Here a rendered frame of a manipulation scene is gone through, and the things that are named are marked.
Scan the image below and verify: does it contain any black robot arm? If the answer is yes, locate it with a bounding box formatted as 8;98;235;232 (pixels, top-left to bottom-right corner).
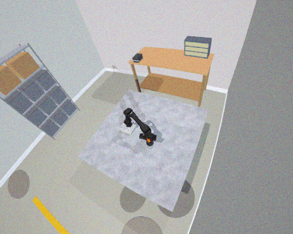
124;108;155;140

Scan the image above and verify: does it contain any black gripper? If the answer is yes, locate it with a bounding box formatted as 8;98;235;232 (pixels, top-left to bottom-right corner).
139;133;157;141

